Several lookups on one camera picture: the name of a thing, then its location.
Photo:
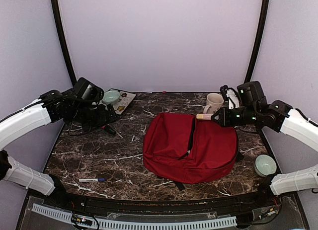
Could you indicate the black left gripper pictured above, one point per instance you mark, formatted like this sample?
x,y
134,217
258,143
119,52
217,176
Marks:
x,y
103,119

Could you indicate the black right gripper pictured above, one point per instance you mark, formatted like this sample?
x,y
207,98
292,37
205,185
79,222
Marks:
x,y
225,121

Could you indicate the pink yellow highlighter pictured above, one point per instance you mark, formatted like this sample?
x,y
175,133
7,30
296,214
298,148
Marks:
x,y
204,116

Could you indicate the red backpack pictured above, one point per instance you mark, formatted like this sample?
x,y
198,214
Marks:
x,y
186,150

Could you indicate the white pen purple cap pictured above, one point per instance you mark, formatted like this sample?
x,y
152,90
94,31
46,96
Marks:
x,y
87,180

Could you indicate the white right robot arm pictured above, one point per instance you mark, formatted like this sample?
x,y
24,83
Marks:
x,y
286,126

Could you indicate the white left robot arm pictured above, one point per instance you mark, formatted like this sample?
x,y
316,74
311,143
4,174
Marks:
x,y
27,135

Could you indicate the pink capped black marker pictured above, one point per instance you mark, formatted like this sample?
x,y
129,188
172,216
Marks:
x,y
109,130

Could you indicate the white mug with red pattern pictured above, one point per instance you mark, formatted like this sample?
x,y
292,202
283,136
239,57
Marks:
x,y
213,102

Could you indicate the pale green ceramic bowl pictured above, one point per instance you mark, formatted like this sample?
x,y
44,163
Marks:
x,y
111,97

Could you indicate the floral patterned square plate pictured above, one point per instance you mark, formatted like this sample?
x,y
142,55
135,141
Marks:
x,y
124,101

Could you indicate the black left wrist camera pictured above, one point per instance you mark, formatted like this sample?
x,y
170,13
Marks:
x,y
87,91

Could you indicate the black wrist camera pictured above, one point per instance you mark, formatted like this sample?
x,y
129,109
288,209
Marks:
x,y
252,93
87,91

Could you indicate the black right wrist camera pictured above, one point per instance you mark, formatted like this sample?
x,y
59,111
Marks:
x,y
252,93

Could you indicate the black enclosure frame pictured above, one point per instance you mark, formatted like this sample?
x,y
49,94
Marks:
x,y
171,53

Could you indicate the white slotted cable duct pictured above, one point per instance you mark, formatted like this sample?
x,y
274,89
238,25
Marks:
x,y
126,222

